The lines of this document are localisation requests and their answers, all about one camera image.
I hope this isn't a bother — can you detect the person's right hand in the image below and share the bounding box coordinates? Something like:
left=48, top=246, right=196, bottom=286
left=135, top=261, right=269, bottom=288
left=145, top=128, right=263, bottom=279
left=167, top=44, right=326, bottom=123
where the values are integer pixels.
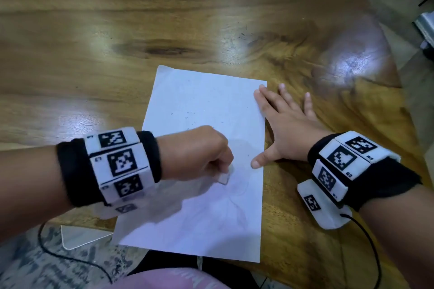
left=250, top=83, right=335, bottom=169

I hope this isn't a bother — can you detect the person's left hand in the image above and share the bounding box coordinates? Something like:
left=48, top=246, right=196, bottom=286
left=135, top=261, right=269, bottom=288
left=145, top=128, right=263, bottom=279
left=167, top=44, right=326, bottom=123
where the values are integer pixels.
left=157, top=125, right=235, bottom=182

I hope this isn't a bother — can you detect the small white eraser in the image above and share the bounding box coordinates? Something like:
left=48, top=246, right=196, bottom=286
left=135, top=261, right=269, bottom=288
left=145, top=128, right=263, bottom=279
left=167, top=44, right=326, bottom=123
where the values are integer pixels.
left=216, top=166, right=235, bottom=185

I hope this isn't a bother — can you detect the white paper sheet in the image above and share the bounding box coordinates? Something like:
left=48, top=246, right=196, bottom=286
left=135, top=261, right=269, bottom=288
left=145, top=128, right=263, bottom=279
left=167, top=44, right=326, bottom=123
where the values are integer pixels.
left=112, top=65, right=268, bottom=263

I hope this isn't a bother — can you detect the person's right forearm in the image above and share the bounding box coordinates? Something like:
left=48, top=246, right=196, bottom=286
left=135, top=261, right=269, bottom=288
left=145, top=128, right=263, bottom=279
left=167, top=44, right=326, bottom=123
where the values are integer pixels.
left=358, top=184, right=434, bottom=289

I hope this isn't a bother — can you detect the person's left forearm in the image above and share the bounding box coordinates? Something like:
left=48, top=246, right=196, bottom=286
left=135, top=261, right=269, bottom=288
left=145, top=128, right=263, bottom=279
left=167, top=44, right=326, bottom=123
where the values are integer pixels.
left=0, top=145, right=73, bottom=243

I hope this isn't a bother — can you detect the black wristband with marker tiles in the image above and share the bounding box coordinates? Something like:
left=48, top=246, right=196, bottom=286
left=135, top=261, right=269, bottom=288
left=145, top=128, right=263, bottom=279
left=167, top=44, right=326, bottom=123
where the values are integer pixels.
left=56, top=126, right=162, bottom=210
left=307, top=131, right=422, bottom=212

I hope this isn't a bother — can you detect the black garment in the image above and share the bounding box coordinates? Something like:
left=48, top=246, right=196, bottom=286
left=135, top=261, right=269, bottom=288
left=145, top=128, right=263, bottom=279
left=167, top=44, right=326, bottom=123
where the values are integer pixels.
left=128, top=250, right=262, bottom=289

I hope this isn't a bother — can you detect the pink garment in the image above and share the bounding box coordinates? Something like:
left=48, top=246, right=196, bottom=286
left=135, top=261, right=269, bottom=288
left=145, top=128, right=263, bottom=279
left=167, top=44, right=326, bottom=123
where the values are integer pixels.
left=97, top=267, right=232, bottom=289

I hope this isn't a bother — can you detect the white and grey appliance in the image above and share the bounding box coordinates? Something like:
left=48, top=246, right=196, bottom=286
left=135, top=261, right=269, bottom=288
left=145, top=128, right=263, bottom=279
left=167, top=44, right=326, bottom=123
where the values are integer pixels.
left=413, top=11, right=434, bottom=51

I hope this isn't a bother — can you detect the flat white board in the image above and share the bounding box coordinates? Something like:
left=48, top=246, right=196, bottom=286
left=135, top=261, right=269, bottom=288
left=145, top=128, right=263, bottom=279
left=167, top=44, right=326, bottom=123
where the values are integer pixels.
left=60, top=224, right=114, bottom=251

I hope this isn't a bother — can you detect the grey patterned rug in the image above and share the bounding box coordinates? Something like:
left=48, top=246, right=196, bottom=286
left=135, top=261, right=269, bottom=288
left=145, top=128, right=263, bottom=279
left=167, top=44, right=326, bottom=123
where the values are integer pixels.
left=0, top=223, right=147, bottom=289

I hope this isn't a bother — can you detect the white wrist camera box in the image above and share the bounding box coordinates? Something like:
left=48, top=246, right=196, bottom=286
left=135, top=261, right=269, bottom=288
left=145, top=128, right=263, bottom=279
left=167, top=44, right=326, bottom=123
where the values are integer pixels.
left=93, top=192, right=157, bottom=221
left=297, top=179, right=353, bottom=231

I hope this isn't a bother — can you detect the thin black cable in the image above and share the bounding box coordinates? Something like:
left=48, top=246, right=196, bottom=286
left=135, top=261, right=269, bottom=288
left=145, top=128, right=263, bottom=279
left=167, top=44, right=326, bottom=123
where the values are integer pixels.
left=339, top=212, right=383, bottom=289
left=37, top=221, right=114, bottom=285

